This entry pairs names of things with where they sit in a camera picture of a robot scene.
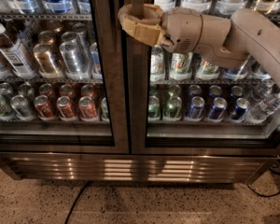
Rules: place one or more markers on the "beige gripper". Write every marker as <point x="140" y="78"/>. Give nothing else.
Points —
<point x="181" y="29"/>

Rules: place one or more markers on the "fridge glass door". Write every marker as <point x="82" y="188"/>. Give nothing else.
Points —
<point x="183" y="137"/>
<point x="89" y="25"/>

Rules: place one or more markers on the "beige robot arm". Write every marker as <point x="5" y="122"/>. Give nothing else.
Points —
<point x="223" y="42"/>

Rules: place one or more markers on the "steel fridge base grille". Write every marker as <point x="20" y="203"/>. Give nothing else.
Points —
<point x="191" y="169"/>

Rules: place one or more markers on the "white green can centre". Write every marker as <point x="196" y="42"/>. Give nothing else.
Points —
<point x="180" y="67"/>

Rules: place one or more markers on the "white green can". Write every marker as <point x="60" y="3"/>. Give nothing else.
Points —
<point x="207" y="71"/>
<point x="180" y="67"/>

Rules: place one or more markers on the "white green can right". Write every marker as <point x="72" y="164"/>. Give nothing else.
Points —
<point x="207" y="71"/>

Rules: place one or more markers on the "silver soda can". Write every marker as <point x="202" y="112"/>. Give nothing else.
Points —
<point x="73" y="59"/>

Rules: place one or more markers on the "green can lower shelf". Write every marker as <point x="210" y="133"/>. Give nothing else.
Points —
<point x="172" y="109"/>

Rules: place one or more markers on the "blue can lower left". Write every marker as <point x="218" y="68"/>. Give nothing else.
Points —
<point x="195" y="109"/>

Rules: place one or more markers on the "blue can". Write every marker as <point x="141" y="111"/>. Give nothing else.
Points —
<point x="195" y="109"/>
<point x="217" y="110"/>

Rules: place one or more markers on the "red soda can right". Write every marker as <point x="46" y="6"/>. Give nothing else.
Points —
<point x="87" y="108"/>

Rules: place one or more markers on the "red soda can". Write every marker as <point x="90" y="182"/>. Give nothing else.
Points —
<point x="44" y="107"/>
<point x="87" y="108"/>
<point x="66" y="108"/>

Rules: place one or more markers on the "blue can lower right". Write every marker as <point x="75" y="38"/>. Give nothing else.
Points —
<point x="217" y="110"/>

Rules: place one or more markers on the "gold soda can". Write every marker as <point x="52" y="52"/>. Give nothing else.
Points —
<point x="47" y="60"/>

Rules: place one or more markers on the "red soda can middle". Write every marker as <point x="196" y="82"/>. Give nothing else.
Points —
<point x="66" y="108"/>

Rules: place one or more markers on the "red soda can left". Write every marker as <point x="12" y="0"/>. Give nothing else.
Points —
<point x="44" y="107"/>

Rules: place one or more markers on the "brown tea bottle right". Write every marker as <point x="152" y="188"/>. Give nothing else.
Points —
<point x="16" y="54"/>

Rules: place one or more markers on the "green silver can left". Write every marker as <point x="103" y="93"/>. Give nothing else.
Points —
<point x="6" y="112"/>

